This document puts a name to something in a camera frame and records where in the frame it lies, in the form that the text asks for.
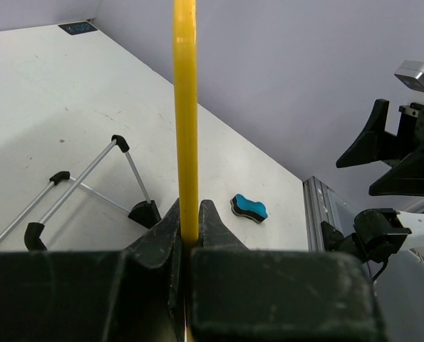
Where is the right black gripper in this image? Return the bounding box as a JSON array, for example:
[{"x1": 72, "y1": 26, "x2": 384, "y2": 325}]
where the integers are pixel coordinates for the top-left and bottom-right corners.
[{"x1": 336, "y1": 99, "x2": 424, "y2": 197}]

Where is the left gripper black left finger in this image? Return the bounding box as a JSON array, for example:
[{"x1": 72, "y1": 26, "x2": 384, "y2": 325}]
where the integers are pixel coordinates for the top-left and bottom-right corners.
[{"x1": 0, "y1": 204, "x2": 183, "y2": 341}]

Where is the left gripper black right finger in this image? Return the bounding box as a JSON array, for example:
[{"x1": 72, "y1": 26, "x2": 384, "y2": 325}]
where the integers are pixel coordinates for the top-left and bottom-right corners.
[{"x1": 187, "y1": 199, "x2": 388, "y2": 341}]

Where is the blue bone-shaped eraser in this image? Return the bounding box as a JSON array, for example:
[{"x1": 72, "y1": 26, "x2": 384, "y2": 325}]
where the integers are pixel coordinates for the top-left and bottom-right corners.
[{"x1": 230, "y1": 194, "x2": 268, "y2": 224}]

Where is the yellow framed whiteboard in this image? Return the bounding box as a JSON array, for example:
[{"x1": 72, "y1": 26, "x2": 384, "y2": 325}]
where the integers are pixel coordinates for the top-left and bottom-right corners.
[{"x1": 171, "y1": 0, "x2": 200, "y2": 342}]

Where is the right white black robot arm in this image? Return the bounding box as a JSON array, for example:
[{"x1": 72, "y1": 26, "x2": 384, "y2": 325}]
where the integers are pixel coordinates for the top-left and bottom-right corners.
[{"x1": 321, "y1": 99, "x2": 424, "y2": 263}]

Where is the right blue table label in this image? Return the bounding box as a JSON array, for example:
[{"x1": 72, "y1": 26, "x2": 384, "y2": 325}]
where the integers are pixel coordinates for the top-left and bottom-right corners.
[{"x1": 58, "y1": 21, "x2": 98, "y2": 36}]

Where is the black wire whiteboard stand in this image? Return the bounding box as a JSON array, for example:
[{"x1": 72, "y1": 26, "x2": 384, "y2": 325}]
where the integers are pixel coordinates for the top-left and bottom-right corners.
[{"x1": 0, "y1": 135, "x2": 161, "y2": 252}]

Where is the aluminium rail frame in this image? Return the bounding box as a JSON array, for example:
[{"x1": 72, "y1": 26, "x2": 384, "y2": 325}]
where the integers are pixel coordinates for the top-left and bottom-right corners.
[{"x1": 303, "y1": 177, "x2": 353, "y2": 252}]

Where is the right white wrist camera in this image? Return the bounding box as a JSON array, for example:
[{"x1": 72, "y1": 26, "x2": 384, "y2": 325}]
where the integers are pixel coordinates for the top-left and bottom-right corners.
[{"x1": 394, "y1": 60, "x2": 424, "y2": 93}]

